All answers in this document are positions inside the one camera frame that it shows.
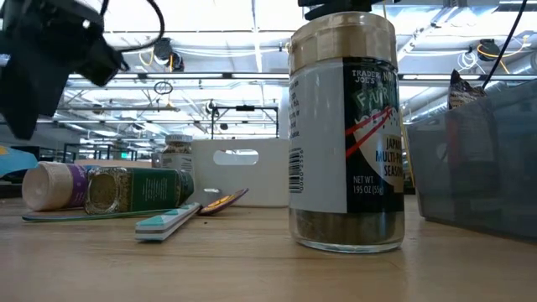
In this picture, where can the white plastic bin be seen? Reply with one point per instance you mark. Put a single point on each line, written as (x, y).
(251, 184)

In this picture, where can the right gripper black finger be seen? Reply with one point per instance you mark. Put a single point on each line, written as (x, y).
(335, 9)

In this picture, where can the green label spice jar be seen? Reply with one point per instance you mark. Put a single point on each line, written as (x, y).
(155, 189)

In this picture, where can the teal white toothbrush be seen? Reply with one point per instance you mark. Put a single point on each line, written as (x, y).
(161, 224)

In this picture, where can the furikake jar gold lid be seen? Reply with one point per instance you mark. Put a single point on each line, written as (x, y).
(327, 147)

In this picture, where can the small silver metal object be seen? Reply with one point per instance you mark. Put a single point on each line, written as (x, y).
(207, 196)

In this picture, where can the white lid seasoning jar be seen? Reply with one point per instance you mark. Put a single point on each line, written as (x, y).
(178, 161)

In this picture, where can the black metal rig frame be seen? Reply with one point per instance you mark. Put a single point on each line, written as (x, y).
(245, 107)

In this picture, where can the brown orange snack bag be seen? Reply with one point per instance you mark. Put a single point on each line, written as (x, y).
(461, 92)

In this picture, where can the purple label spice jar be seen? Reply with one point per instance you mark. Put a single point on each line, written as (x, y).
(50, 186)

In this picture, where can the blue ramen noodle packet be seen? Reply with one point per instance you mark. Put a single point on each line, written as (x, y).
(17, 161)

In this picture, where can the gray translucent plastic bin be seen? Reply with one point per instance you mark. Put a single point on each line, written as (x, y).
(482, 168)

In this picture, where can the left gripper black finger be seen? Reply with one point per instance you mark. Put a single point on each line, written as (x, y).
(100, 63)
(29, 84)

